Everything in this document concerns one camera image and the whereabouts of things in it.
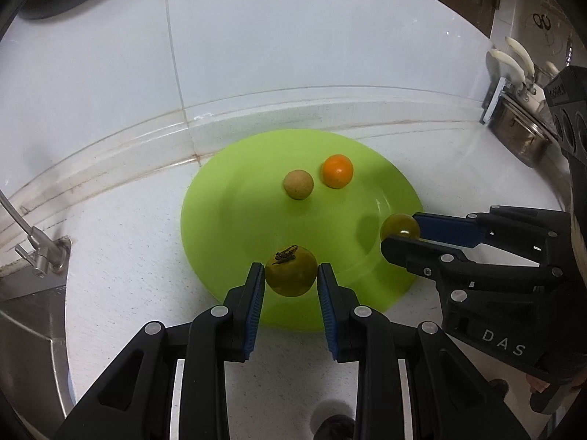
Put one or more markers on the stainless steel pot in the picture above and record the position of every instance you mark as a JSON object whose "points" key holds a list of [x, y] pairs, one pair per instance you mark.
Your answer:
{"points": [[520, 130]]}

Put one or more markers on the orange tangerine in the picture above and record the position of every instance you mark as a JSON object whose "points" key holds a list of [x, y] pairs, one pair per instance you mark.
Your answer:
{"points": [[337, 171]]}

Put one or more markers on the person's right hand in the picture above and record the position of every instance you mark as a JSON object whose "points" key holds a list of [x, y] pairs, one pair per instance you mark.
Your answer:
{"points": [[535, 383]]}

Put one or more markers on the green plate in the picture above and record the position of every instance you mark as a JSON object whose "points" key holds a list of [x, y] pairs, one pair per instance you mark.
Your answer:
{"points": [[238, 211]]}

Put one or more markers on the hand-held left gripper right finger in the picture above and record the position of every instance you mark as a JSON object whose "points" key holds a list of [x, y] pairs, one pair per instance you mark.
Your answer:
{"points": [[328, 312]]}

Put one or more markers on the tan round fruit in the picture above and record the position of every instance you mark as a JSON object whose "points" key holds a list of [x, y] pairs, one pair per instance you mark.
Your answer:
{"points": [[298, 184]]}

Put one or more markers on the stainless steel sink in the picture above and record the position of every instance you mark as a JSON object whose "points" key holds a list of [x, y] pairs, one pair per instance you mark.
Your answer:
{"points": [[27, 343]]}

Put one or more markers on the green tomato with stem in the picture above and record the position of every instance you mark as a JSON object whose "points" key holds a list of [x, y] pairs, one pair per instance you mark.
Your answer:
{"points": [[291, 272]]}

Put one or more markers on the small yellow-green round fruit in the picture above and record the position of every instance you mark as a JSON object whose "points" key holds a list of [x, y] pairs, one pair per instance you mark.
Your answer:
{"points": [[399, 226]]}

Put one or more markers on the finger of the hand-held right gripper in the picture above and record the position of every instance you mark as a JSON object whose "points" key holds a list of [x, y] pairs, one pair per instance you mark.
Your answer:
{"points": [[412, 252], [447, 229]]}

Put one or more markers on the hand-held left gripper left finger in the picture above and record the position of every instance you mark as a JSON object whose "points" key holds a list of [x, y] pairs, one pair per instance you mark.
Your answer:
{"points": [[255, 311]]}

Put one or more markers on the metal faucet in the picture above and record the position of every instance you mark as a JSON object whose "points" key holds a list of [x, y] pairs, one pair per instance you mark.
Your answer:
{"points": [[39, 250]]}

